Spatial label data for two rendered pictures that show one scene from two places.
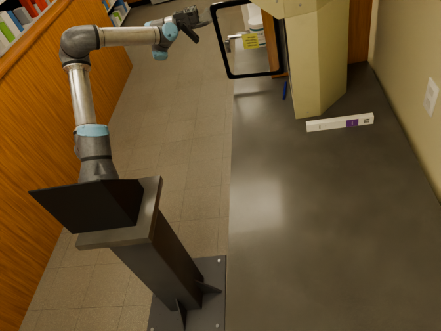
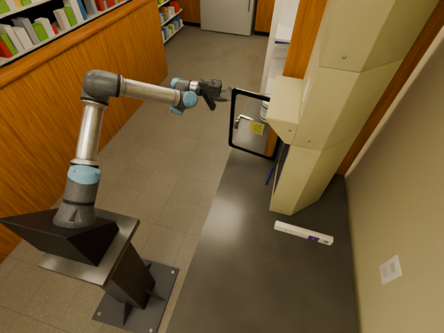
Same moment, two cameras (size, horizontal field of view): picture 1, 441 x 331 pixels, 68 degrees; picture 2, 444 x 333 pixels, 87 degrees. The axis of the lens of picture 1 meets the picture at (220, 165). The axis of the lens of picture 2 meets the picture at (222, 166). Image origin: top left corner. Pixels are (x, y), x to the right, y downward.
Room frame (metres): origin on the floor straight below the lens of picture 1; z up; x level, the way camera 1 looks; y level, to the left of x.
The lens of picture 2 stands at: (0.49, -0.10, 2.01)
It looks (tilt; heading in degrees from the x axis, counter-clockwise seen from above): 49 degrees down; 357
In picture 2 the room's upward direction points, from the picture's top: 2 degrees clockwise
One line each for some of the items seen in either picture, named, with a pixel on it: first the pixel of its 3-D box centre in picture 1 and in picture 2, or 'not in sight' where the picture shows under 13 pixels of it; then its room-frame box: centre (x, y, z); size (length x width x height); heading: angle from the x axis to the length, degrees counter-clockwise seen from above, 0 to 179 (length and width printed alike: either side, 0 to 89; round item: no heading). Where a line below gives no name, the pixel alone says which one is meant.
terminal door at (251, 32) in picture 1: (249, 41); (255, 127); (1.50, -0.34, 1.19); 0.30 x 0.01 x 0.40; 63
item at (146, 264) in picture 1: (162, 261); (121, 273); (0.97, 0.47, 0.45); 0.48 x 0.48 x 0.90; 74
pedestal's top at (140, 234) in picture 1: (121, 211); (92, 242); (0.97, 0.47, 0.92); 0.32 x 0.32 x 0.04; 74
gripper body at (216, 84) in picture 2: (186, 19); (209, 89); (1.63, -0.09, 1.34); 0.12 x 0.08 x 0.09; 73
